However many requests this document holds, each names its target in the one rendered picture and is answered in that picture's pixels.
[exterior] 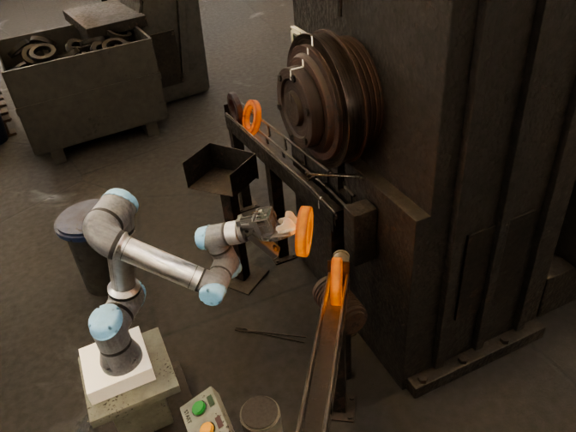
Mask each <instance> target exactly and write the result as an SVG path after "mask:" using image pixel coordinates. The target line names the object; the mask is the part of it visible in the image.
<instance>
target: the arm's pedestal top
mask: <svg viewBox="0 0 576 432"><path fill-rule="evenodd" d="M141 335H142V338H143V341H144V344H145V346H146V349H147V354H148V356H149V359H150V362H151V364H152V367H153V372H154V375H155V378H156V380H154V381H150V382H148V383H146V384H144V385H141V386H139V387H136V388H134V389H131V390H129V391H127V392H125V393H121V394H118V395H117V396H114V397H112V398H110V399H107V400H104V401H102V402H99V403H98V404H95V405H92V404H91V402H90V400H89V398H88V396H87V391H86V387H85V382H84V377H83V373H82V367H81V359H80V357H78V361H79V365H80V371H81V379H82V384H83V389H84V394H85V398H86V403H87V412H88V416H89V422H90V424H91V425H92V427H93V429H94V428H96V427H98V426H100V425H103V424H105V423H108V422H110V421H112V420H115V419H117V418H120V417H122V416H125V415H127V414H129V413H131V412H133V411H137V410H139V409H141V408H143V407H145V406H148V405H151V404H153V403H155V402H158V401H160V400H162V399H165V398H167V397H170V396H172V395H174V394H176V393H180V392H181V389H180V386H179V384H178V381H177V378H176V375H175V372H174V370H173V368H172V365H171V361H170V358H169V356H168V353H167V351H166V348H165V344H164V342H163V340H162V337H161V334H160V332H159V328H158V327H156V328H154V329H151V330H148V331H146V332H144V333H141Z"/></svg>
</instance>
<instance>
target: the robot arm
mask: <svg viewBox="0 0 576 432"><path fill-rule="evenodd" d="M138 208H139V204H138V201H137V200H136V198H135V197H134V196H133V195H132V194H130V192H128V191H126V190H124V189H109V190H108V191H106V193H105V194H103V195H102V196H101V199H100V200H99V201H98V203H97V204H96V205H95V206H94V207H93V209H92V210H91V211H90V213H89V214H88V215H87V216H86V218H85V219H84V221H83V225H82V230H83V235H84V238H85V239H86V240H87V243H88V244H89V245H90V246H91V247H92V248H93V249H94V250H95V251H96V252H98V253H99V254H101V255H102V256H104V257H105V258H107V260H108V267H109V273H110V279H111V282H110V283H109V284H108V286H107V292H108V300H107V302H106V304H103V305H101V306H99V309H98V308H96V309H95V310H94V311H93V312H92V314H91V315H90V317H89V320H88V326H89V330H90V334H91V335H92V336H93V339H94V341H95V343H96V345H97V346H98V348H99V352H100V354H99V363H100V367H101V368H102V370H103V371H104V373H105V374H107V375H109V376H121V375H126V374H128V373H129V372H131V371H133V370H134V369H135V368H136V367H137V366H138V365H139V364H140V362H141V360H142V350H141V347H140V346H139V344H138V343H137V342H135V341H134V340H133V339H132V338H131V336H130V334H129V327H130V325H131V323H132V321H133V320H134V318H135V316H136V314H137V313H138V311H139V309H140V307H141V306H142V304H143V303H144V301H145V297H146V289H145V286H144V285H142V284H141V282H140V281H139V280H138V279H136V278H135V267H134V266H136V267H139V268H141V269H143V270H146V271H148V272H150V273H153V274H156V275H158V276H160V277H162V278H164V279H168V280H170V281H172V282H174V283H177V284H179V285H182V286H184V287H187V288H189V289H191V290H193V291H197V292H199V298H200V300H201V301H202V302H204V304H206V305H210V306H215V305H218V304H220V303H221V302H222V301H223V298H224V296H225V294H226V292H227V288H228V285H229V284H230V281H231V279H233V278H235V277H236V276H238V274H239V273H240V272H241V271H242V265H241V262H240V259H239V257H238V256H237V254H236V252H235V250H234V248H233V247H232V245H235V244H240V243H246V242H248V241H249V240H250V241H251V242H252V243H253V244H254V245H256V246H257V247H258V248H259V249H261V250H262V251H263V252H264V253H266V254H267V255H268V256H269V257H271V258H272V259H273V260H274V259H275V258H277V257H278V255H279V251H280V247H279V246H278V245H277V244H276V243H275V241H280V240H283V239H285V238H288V237H290V236H291V235H294V234H295V233H296V224H297V217H296V216H295V215H294V213H293V212H292V211H286V212H285V216H284V218H280V219H279V220H277V219H276V217H277V214H276V212H275V211H274V210H273V207H272V206H270V207H261V208H256V210H255V211H254V212H253V213H252V214H251V216H246V217H243V216H242V214H240V215H238V216H237V219H236V220H234V221H229V222H224V223H219V224H214V225H206V226H202V227H199V228H198V229H197V230H196V232H195V244H196V246H197V247H198V248H199V249H204V250H207V249H208V251H209V253H210V255H211V256H212V258H213V264H212V266H211V267H210V269H209V270H207V269H206V268H203V267H199V266H197V265H196V264H193V263H191V262H189V261H186V260H184V259H181V258H179V257H176V256H174V255H171V254H169V253H167V252H164V251H163V250H161V249H157V248H155V247H153V246H151V245H149V244H146V243H144V242H141V241H139V240H136V239H134V238H132V237H131V235H132V234H133V233H134V231H135V214H136V213H137V211H138ZM256 212H257V213H256Z"/></svg>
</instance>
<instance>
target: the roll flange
mask: <svg viewBox="0 0 576 432"><path fill-rule="evenodd" d="M315 33H327V34H329V35H331V36H332V37H334V38H335V39H336V40H337V41H338V42H339V43H340V44H341V46H342V47H343V48H344V50H345V52H346V53H347V55H348V57H349V58H350V60H351V63H352V65H353V67H354V70H355V71H356V74H357V78H358V81H359V85H360V88H361V91H362V96H363V105H364V115H365V129H364V137H363V144H362V146H361V148H360V151H359V152H358V154H357V156H356V157H355V158H353V159H351V160H347V161H345V162H344V163H351V162H354V161H356V160H358V159H359V158H360V157H361V155H362V154H363V151H364V149H365V148H366V147H370V146H372V145H373V144H375V143H376V141H377V140H378V138H379V136H380V134H381V130H382V126H383V121H384V99H383V92H382V88H381V81H380V78H379V75H378V72H377V69H376V67H375V64H374V62H373V60H372V58H371V56H370V54H369V53H368V51H367V50H366V49H365V47H364V46H363V45H362V44H361V42H359V41H358V40H357V39H355V38H354V37H352V36H350V35H341V36H338V35H337V34H336V33H334V32H333V31H331V30H328V29H319V30H316V31H315V32H313V33H312V34H315Z"/></svg>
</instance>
